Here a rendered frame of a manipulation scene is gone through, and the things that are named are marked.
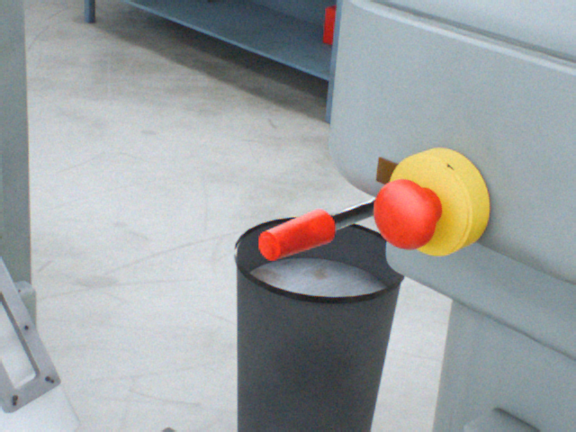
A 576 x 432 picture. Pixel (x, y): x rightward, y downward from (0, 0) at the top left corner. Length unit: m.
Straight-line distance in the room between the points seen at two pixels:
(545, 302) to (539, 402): 0.10
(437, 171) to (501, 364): 0.25
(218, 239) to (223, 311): 0.57
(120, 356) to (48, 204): 1.20
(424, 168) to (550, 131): 0.07
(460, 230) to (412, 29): 0.12
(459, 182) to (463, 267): 0.17
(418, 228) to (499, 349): 0.25
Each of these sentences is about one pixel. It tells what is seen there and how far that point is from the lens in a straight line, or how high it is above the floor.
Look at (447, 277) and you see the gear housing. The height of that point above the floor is 1.65.
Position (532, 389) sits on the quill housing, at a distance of 0.84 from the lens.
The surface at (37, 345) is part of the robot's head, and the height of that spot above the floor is 1.65.
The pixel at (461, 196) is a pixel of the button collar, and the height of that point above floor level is 1.77.
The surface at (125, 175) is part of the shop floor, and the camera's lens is 5.07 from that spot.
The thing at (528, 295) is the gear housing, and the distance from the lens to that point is 0.77.
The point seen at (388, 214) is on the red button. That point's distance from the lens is 0.62.
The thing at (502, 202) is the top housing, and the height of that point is 1.77.
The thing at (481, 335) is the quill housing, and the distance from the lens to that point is 0.85.
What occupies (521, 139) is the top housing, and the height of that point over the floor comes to 1.81.
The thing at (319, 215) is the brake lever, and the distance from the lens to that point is 0.73.
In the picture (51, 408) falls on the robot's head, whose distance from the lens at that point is 0.71.
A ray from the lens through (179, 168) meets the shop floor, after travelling 5.15.
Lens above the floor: 2.02
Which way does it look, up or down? 25 degrees down
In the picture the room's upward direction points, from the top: 5 degrees clockwise
